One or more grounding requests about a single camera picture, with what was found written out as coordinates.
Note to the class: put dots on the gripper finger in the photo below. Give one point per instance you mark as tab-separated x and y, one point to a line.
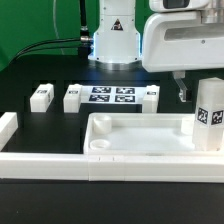
184	93

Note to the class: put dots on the white desk tabletop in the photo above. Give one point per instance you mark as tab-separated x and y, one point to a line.
139	134

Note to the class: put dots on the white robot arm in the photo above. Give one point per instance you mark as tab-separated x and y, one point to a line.
180	35

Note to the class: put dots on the fiducial marker sheet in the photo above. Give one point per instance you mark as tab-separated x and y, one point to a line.
112	95

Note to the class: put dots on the white U-shaped obstacle fence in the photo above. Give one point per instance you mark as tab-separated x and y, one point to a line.
201	166

